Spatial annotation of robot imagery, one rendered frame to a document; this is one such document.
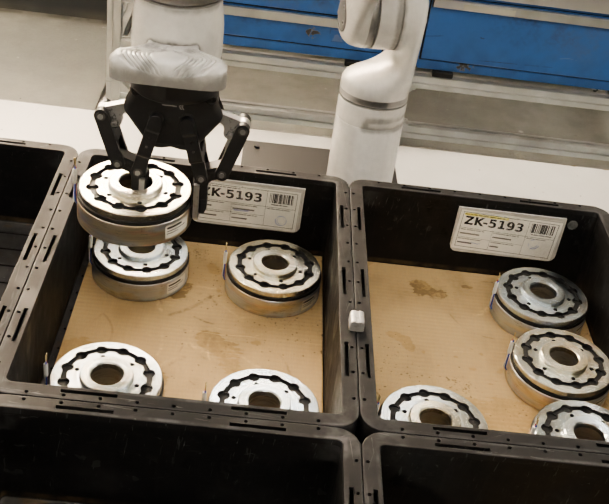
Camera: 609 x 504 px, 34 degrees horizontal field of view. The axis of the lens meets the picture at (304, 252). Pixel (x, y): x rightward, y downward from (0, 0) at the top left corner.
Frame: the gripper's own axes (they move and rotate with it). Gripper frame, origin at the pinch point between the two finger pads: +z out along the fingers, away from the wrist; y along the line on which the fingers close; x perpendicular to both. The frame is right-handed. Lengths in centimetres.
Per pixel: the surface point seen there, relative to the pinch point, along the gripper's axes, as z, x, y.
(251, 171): 7.5, -18.9, -7.1
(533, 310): 14.6, -8.0, -38.9
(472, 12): 50, -196, -64
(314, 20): 57, -195, -20
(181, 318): 17.4, -4.2, -1.4
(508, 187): 31, -63, -49
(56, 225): 7.3, -4.1, 11.3
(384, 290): 17.6, -13.1, -23.4
